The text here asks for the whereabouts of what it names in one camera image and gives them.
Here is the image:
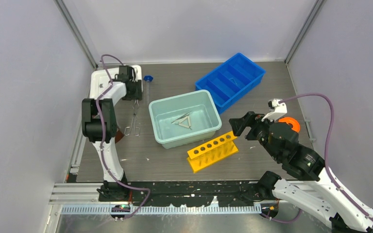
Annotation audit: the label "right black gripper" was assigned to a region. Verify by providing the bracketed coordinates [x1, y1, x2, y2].
[227, 110, 280, 160]

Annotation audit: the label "metal crucible tongs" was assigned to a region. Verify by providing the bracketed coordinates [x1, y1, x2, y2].
[124, 100, 140, 136]

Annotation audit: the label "thin metal tweezers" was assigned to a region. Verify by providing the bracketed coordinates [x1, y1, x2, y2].
[172, 112, 191, 124]

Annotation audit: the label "white clay triangle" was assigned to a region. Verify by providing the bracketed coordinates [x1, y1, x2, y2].
[177, 116, 192, 129]

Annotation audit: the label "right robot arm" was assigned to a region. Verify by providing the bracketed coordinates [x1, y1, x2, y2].
[229, 111, 373, 233]

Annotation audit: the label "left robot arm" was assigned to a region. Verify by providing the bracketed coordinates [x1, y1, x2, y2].
[82, 65, 143, 201]

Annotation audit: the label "test tube with blue cap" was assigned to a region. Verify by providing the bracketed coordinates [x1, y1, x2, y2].
[143, 75, 153, 105]

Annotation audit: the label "white tub lid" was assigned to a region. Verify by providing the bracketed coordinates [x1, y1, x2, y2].
[89, 67, 126, 104]

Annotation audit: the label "blue divided plastic bin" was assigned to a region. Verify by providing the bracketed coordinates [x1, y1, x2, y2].
[195, 53, 266, 114]

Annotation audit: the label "yellow test tube rack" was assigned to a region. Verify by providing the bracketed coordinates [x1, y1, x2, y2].
[187, 131, 239, 173]

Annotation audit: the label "light green plastic tub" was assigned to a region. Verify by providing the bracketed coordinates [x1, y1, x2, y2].
[149, 90, 222, 149]

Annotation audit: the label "orange and grey stand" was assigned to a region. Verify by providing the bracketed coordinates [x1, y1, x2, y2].
[278, 117, 301, 133]

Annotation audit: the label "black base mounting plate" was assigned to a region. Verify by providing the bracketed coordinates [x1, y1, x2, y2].
[97, 181, 277, 207]

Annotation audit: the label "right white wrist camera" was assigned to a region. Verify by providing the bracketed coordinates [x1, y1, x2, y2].
[261, 99, 288, 121]

